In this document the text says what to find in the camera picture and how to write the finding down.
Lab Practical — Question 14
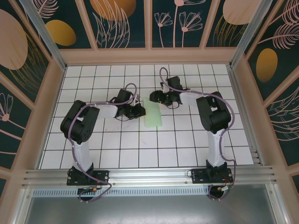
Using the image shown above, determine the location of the light green cloth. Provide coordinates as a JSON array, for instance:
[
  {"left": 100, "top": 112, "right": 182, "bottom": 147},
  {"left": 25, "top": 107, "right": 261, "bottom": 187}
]
[{"left": 142, "top": 99, "right": 163, "bottom": 128}]

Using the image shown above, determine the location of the grey metal sheet panel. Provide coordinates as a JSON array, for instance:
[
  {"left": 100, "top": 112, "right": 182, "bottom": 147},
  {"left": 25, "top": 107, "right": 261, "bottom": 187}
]
[{"left": 20, "top": 183, "right": 285, "bottom": 224}]

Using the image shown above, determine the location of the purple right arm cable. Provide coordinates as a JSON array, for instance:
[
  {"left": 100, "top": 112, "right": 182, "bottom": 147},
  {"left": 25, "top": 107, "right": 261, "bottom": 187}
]
[{"left": 159, "top": 67, "right": 238, "bottom": 202}]

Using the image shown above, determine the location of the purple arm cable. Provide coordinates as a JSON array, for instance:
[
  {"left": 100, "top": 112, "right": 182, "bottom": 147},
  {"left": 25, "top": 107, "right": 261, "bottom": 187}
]
[
  {"left": 159, "top": 67, "right": 238, "bottom": 202},
  {"left": 70, "top": 83, "right": 137, "bottom": 203}
]

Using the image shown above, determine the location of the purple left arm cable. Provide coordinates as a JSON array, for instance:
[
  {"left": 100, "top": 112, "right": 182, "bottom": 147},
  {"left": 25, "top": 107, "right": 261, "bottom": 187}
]
[{"left": 70, "top": 83, "right": 137, "bottom": 203}]

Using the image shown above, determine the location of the aluminium mounting rail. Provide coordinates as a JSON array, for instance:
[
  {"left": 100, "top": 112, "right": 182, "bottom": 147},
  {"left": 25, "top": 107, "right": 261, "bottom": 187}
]
[{"left": 22, "top": 165, "right": 279, "bottom": 187}]

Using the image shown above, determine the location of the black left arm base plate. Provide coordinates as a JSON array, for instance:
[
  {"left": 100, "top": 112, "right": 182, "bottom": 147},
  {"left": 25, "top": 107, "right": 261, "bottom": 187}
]
[{"left": 66, "top": 169, "right": 110, "bottom": 187}]

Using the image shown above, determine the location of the aluminium side rail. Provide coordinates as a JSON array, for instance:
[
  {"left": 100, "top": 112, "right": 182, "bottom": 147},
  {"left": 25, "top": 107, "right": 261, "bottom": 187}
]
[{"left": 228, "top": 65, "right": 266, "bottom": 167}]

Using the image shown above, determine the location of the slotted metal cable tray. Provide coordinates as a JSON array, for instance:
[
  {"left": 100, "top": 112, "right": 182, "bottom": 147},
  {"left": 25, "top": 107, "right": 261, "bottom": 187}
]
[{"left": 32, "top": 188, "right": 211, "bottom": 197}]

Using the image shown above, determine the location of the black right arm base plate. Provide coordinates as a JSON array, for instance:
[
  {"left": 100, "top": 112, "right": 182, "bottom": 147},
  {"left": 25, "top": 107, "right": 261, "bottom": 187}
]
[{"left": 190, "top": 168, "right": 234, "bottom": 185}]

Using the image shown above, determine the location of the aluminium frame post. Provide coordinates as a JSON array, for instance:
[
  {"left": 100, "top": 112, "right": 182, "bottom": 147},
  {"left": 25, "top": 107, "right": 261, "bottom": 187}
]
[
  {"left": 228, "top": 0, "right": 278, "bottom": 69},
  {"left": 18, "top": 0, "right": 68, "bottom": 71}
]

